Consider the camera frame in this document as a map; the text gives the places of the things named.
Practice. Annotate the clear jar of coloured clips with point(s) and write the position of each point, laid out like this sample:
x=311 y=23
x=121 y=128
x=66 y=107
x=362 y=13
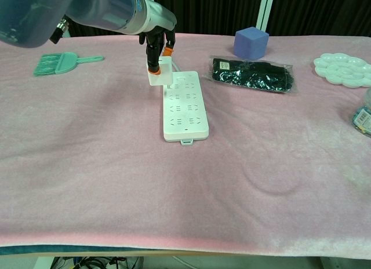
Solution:
x=362 y=115

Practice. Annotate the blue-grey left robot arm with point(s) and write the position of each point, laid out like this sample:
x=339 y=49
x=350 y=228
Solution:
x=87 y=11

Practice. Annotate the black curtain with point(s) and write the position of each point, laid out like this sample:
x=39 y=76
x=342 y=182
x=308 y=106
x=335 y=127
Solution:
x=214 y=8

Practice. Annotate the white flower-shaped paint palette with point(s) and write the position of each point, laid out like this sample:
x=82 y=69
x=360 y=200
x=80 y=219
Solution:
x=343 y=69

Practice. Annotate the pink fleece table cloth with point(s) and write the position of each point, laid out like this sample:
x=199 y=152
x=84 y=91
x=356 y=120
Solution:
x=116 y=170

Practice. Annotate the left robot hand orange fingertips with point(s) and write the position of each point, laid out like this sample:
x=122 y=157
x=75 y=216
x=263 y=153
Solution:
x=160 y=18

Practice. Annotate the black gloves in plastic bag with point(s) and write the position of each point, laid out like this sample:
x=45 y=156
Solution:
x=252 y=76

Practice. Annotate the purple foam cube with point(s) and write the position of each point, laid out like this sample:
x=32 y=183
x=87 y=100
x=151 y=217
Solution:
x=250 y=44

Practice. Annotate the white power adapter plug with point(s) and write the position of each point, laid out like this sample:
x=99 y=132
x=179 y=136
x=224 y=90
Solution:
x=165 y=73

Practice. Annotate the white power strip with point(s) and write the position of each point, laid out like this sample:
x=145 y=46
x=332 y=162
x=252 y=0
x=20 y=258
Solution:
x=185 y=112

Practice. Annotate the white frame post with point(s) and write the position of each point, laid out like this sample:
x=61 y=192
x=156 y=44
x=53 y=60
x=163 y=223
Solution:
x=266 y=11

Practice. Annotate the green plastic brush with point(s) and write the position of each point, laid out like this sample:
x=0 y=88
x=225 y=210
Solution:
x=58 y=64

